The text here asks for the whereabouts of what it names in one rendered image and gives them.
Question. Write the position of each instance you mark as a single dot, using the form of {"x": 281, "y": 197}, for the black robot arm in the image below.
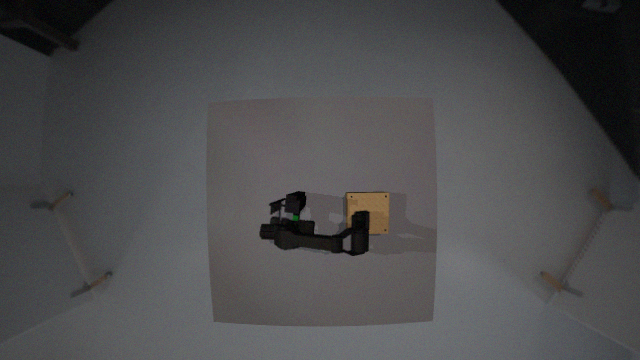
{"x": 287, "y": 236}

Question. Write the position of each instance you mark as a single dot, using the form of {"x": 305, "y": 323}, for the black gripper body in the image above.
{"x": 307, "y": 226}

